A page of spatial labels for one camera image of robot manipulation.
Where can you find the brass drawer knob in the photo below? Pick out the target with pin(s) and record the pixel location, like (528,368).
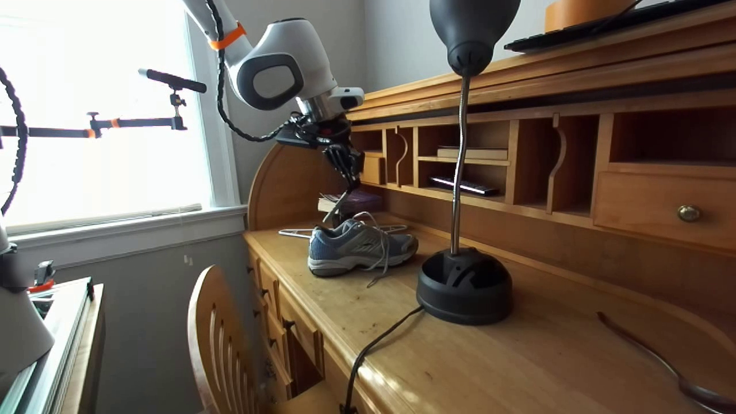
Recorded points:
(689,213)

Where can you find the orange round container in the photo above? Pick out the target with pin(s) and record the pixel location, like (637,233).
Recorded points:
(575,14)

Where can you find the black and red clamp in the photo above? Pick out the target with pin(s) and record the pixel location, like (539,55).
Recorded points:
(43,276)

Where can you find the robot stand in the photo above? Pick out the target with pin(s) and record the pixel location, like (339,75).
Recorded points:
(63,345)

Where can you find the black remote control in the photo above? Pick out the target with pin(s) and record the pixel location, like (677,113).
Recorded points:
(477,187)

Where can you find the window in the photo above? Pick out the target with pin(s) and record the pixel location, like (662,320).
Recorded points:
(103,161)

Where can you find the black keyboard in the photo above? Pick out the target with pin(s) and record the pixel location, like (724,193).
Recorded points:
(609,26)

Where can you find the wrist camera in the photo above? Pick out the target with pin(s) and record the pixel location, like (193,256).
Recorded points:
(290,136)

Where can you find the curved metal tool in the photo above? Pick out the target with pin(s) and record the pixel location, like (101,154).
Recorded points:
(661,359)

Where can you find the wooden rolltop desk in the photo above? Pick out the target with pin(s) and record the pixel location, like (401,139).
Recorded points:
(546,345)

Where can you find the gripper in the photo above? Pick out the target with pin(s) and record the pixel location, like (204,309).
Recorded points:
(333,131)

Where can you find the wooden chair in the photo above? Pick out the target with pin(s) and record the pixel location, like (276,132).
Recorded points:
(221,345)

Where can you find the black desk lamp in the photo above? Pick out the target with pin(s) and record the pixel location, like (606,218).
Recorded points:
(464,284)

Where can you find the grey and blue sneaker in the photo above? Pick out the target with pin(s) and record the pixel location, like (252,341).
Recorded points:
(356,247)

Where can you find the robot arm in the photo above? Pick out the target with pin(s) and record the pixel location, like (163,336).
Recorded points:
(287,52)

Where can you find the camera on mount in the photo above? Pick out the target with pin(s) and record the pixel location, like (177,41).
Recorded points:
(172,80)

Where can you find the large cubby drawer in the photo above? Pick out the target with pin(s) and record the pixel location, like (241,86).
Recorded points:
(644,207)

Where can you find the desk drawer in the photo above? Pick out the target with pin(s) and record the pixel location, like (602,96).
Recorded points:
(269,284)
(305,336)

